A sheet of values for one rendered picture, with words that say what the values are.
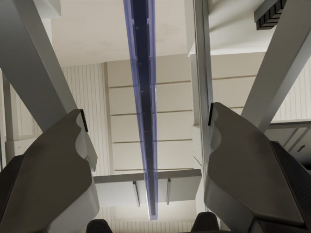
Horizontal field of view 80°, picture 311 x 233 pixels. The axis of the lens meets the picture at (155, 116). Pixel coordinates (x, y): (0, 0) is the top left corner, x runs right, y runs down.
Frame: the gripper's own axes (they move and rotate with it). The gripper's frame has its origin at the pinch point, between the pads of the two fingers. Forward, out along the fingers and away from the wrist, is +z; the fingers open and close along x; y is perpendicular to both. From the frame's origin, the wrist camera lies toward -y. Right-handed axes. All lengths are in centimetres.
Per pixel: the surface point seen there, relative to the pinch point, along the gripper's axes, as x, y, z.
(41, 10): -9.4, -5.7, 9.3
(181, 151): 48, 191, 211
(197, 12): 17, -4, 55
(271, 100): 18.9, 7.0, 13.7
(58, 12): -8.2, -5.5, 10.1
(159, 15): 15, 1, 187
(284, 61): 18.6, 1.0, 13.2
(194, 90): 25, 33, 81
